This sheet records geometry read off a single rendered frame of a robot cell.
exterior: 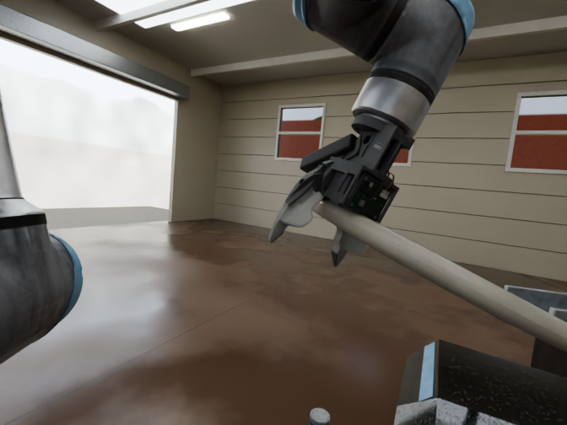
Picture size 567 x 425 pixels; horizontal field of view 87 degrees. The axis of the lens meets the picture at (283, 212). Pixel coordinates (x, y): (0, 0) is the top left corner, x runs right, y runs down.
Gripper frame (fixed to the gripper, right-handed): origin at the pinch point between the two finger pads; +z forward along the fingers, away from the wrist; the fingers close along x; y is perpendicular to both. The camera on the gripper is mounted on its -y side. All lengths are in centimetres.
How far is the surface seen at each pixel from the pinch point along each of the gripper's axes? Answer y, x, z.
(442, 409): 5, 52, 22
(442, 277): 16.8, 5.3, -6.5
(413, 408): 0, 52, 27
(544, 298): 10, 50, -11
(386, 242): 11.5, 1.4, -7.0
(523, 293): 7.9, 46.4, -9.6
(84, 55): -648, -151, -36
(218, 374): -115, 72, 125
